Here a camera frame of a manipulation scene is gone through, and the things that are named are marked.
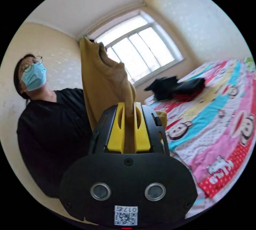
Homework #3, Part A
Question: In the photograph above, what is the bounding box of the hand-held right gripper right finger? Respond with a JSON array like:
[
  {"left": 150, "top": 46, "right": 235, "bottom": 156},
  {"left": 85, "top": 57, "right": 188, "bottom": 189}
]
[{"left": 133, "top": 102, "right": 151, "bottom": 154}]

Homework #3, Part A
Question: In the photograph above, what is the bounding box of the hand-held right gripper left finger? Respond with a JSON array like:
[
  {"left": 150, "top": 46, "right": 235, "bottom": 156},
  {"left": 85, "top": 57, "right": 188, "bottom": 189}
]
[{"left": 107, "top": 102, "right": 126, "bottom": 154}]

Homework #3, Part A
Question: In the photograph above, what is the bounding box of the person's body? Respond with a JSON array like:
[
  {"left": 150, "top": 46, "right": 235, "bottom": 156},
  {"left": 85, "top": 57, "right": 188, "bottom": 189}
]
[{"left": 13, "top": 54, "right": 94, "bottom": 198}]

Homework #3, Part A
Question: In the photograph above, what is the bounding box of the window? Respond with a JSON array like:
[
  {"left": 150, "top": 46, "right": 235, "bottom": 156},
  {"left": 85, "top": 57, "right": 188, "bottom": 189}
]
[{"left": 93, "top": 10, "right": 184, "bottom": 87}]

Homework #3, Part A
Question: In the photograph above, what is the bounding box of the yellow long sleeve shirt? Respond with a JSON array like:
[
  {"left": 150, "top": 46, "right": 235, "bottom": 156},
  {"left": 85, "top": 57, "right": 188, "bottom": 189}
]
[{"left": 79, "top": 37, "right": 167, "bottom": 154}]

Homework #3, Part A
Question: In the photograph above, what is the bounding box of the pile of clothes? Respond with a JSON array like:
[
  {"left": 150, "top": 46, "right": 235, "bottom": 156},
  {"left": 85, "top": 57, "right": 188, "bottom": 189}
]
[{"left": 144, "top": 76, "right": 206, "bottom": 102}]

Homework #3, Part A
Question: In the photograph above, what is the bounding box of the bed with cartoon printed sheet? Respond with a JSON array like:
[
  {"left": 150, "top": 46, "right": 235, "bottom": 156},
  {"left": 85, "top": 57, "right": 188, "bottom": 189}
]
[{"left": 144, "top": 56, "right": 256, "bottom": 219}]

